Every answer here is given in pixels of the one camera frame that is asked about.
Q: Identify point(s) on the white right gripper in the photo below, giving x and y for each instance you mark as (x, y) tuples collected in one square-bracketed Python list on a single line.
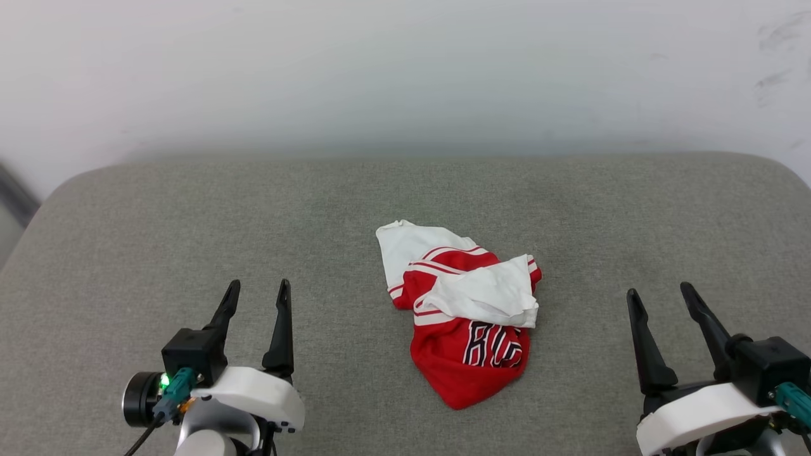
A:
[(690, 415)]

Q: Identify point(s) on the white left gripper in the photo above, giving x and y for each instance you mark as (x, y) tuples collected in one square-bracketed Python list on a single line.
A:
[(253, 392)]

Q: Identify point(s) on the red white sports jersey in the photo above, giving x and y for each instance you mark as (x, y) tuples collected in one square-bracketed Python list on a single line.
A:
[(472, 367)]

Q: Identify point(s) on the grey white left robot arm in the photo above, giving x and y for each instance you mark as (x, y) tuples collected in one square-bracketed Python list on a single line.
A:
[(212, 430)]

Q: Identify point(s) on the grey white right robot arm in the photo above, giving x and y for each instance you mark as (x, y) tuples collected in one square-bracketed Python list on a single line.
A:
[(747, 443)]

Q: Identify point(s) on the grey fabric sofa cushion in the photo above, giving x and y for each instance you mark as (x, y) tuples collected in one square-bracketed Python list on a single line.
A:
[(405, 190)]

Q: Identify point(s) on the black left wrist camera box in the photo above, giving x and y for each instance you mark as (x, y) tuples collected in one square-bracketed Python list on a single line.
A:
[(193, 354)]

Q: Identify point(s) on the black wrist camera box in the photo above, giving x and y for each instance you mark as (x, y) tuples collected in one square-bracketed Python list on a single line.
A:
[(770, 367), (193, 354)]

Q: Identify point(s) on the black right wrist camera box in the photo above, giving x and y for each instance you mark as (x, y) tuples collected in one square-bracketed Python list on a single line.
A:
[(770, 367)]

